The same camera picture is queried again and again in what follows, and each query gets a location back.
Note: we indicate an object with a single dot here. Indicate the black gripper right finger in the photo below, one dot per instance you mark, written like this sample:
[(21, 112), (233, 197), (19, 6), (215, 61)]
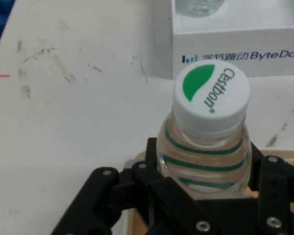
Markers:
[(276, 191)]

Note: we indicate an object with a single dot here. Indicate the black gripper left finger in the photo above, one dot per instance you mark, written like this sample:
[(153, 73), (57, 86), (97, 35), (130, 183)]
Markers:
[(127, 195)]

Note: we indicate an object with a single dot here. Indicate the green label water bottle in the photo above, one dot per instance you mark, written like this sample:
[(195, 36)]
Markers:
[(210, 98), (198, 8)]

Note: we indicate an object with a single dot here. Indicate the white ByteDance cardboard box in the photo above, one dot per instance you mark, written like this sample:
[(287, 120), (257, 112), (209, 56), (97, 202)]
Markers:
[(235, 41)]

